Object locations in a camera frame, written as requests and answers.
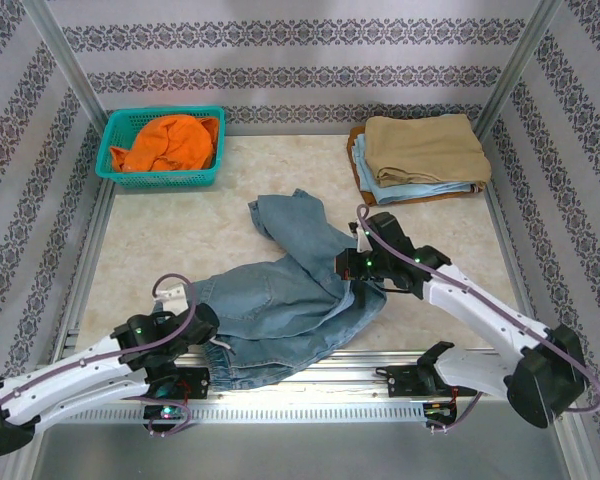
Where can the brown trousers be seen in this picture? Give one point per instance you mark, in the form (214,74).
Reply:
(367,199)

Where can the blue denim trousers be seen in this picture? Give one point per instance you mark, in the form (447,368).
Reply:
(280,300)

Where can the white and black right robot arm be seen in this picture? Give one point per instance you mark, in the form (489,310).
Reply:
(480,310)

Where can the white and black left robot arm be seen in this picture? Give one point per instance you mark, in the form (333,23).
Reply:
(70,376)

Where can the orange trousers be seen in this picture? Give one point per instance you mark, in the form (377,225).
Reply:
(175,145)

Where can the left controller circuit board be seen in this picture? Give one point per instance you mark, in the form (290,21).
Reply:
(166,412)

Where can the controller circuit board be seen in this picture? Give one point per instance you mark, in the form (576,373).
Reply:
(440,411)
(166,412)

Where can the right controller circuit board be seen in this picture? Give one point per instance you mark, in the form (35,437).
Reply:
(440,411)

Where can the teal plastic basket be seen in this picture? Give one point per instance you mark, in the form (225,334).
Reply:
(112,172)

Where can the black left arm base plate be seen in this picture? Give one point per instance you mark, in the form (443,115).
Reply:
(197,382)

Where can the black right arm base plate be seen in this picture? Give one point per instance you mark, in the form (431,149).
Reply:
(405,382)

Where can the aluminium mounting rail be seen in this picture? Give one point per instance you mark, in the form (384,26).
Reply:
(330,372)

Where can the aluminium corner post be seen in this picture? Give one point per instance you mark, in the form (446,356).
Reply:
(520,55)
(65,55)

